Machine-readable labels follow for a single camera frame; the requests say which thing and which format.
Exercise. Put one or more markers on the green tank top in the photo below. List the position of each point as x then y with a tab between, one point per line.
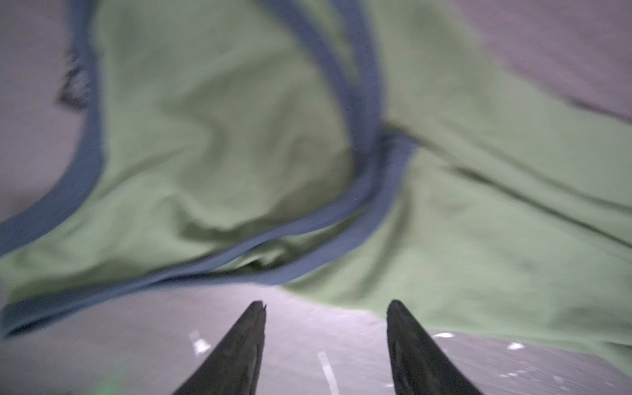
355	152

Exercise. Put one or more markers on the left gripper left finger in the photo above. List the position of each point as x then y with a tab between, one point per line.
234	365

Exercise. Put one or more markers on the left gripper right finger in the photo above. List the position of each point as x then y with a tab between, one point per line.
419	367

